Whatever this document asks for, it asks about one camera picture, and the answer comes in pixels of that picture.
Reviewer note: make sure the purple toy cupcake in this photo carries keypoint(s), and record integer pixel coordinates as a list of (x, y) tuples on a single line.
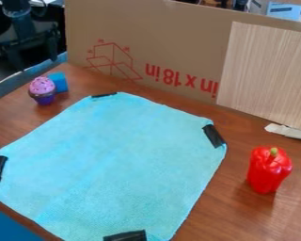
[(42, 90)]

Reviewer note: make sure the blue block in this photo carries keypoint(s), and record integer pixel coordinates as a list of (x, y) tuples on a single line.
[(59, 81)]

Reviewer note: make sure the cardboard box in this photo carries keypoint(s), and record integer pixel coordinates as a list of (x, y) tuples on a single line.
[(157, 47)]

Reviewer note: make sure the red toy pepper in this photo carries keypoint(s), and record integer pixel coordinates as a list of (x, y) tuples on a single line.
[(268, 171)]

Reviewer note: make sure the light blue cloth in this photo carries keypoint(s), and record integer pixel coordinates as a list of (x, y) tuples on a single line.
[(111, 163)]

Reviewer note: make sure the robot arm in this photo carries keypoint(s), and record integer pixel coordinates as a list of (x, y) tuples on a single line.
[(25, 31)]

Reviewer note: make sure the wood grain board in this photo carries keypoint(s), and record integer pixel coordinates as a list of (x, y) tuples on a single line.
[(268, 73)]

